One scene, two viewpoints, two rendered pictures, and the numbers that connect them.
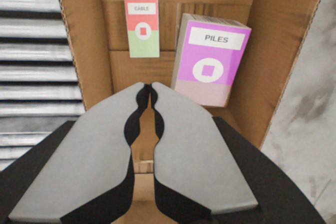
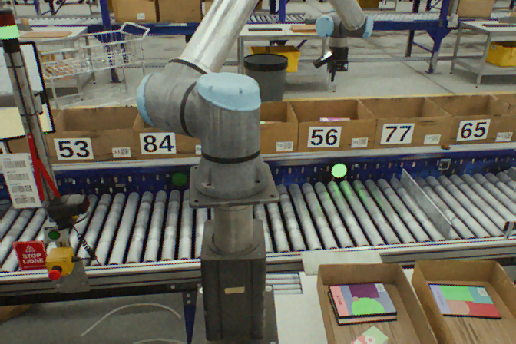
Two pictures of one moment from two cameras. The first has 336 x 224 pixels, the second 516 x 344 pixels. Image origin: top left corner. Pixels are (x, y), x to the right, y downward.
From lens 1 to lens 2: 2.03 m
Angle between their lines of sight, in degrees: 60
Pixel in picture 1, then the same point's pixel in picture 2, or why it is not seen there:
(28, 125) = (421, 198)
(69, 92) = (387, 188)
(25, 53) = (368, 200)
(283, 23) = (316, 108)
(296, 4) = (312, 106)
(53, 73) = (376, 193)
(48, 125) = (415, 191)
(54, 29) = (348, 190)
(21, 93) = (399, 204)
